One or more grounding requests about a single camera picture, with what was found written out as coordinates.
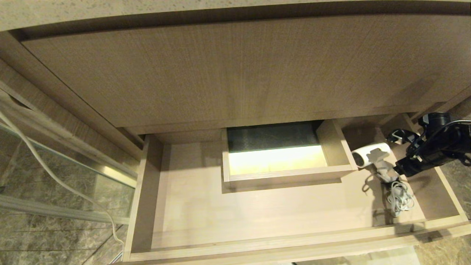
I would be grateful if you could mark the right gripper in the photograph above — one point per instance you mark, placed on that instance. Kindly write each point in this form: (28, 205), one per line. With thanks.
(423, 156)

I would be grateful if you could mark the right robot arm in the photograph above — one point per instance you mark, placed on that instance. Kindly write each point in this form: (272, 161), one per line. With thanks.
(438, 119)

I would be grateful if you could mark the wooden drawer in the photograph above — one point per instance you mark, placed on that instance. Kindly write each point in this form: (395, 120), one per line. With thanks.
(191, 206)

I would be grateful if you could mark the wooden vanity cabinet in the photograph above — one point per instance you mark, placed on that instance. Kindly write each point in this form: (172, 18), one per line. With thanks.
(220, 73)

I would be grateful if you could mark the beige stone countertop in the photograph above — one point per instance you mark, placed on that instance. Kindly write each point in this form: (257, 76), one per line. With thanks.
(110, 11)

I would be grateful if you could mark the glass panel with metal rail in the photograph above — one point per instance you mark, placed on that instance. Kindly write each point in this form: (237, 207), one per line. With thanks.
(73, 184)

